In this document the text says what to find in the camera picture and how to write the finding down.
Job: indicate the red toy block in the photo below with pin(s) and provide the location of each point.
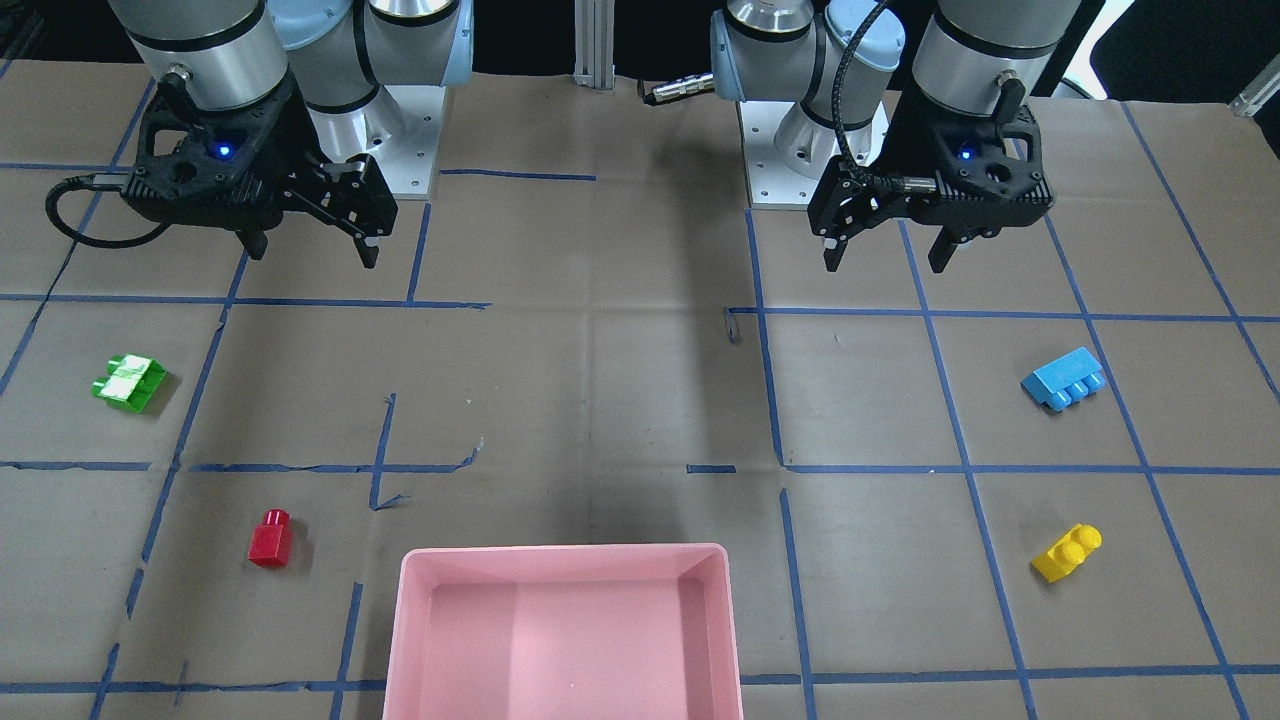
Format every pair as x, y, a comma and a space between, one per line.
272, 539

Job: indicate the green toy block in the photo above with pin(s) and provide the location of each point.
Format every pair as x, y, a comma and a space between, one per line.
131, 382

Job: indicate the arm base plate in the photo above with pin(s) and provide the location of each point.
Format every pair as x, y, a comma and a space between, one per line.
409, 157
785, 154

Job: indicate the pink plastic box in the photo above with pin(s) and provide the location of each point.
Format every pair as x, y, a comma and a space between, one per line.
592, 631

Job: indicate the yellow toy block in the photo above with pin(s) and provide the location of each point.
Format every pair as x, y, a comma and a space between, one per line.
1066, 554

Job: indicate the aluminium frame post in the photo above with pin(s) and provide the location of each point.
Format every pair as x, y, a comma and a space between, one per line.
593, 66

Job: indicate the blue toy block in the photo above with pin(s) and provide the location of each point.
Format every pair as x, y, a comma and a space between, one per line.
1066, 380

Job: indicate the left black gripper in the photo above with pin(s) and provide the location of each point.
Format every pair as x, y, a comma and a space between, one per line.
908, 140

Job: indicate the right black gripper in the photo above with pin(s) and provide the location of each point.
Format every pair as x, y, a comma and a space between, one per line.
287, 137

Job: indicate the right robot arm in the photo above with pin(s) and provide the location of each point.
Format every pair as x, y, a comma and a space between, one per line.
342, 53

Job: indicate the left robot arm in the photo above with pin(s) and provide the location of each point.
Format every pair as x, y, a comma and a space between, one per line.
837, 62

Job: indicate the metal cable connector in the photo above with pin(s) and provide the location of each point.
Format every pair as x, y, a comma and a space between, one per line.
676, 90

